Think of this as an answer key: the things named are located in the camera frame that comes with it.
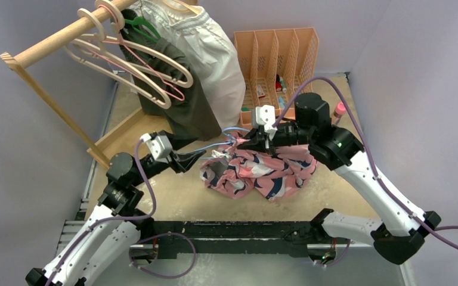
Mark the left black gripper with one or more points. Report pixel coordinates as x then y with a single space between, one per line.
182 161

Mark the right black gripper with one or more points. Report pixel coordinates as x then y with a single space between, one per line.
257 141

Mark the blue wire hanger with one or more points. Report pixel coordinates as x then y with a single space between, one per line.
225 140

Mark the pink patterned shorts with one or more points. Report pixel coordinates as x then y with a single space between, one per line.
234 173

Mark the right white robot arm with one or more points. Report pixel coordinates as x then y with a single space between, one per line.
401 228

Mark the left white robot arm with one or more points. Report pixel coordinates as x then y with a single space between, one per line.
123 214

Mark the dark green shorts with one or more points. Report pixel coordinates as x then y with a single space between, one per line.
190 113

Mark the white shorts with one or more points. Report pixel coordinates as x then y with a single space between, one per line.
208 49

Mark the green plastic hanger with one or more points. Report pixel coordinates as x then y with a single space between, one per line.
142 25

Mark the beige hanger under white shorts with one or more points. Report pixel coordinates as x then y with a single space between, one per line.
180 6

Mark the light blue tube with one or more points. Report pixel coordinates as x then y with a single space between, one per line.
282 102

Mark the red white tube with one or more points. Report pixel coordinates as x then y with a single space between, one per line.
260 92

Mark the red black marker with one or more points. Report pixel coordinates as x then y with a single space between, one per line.
278 85

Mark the orange plastic file organizer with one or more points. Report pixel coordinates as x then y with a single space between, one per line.
262 54

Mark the pink capped bottle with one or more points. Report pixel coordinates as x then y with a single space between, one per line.
338 113

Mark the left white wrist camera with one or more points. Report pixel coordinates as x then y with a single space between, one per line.
158 144

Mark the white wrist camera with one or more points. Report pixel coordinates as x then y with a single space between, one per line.
158 144
264 116

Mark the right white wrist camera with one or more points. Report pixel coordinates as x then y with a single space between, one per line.
264 116

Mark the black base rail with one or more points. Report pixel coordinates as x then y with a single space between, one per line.
293 238

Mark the pink wire hanger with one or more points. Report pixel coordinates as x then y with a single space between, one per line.
94 45

